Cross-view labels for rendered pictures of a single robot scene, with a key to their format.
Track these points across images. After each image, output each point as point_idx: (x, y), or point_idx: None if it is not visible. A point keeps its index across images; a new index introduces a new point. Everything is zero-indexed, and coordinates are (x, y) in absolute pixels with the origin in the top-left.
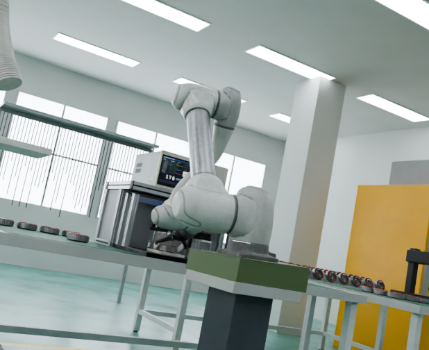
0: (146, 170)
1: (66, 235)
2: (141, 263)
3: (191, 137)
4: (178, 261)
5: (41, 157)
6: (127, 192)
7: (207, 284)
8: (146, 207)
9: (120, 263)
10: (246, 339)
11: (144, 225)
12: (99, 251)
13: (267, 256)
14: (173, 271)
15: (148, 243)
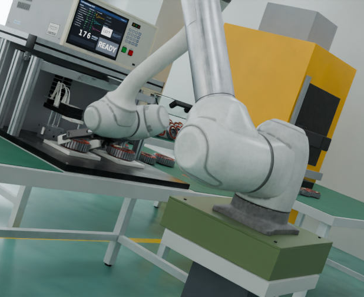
0: (43, 12)
1: None
2: (60, 184)
3: (196, 20)
4: (103, 175)
5: None
6: (18, 49)
7: (210, 267)
8: (39, 71)
9: (32, 185)
10: None
11: (33, 96)
12: (5, 170)
13: (289, 227)
14: (99, 193)
15: (43, 128)
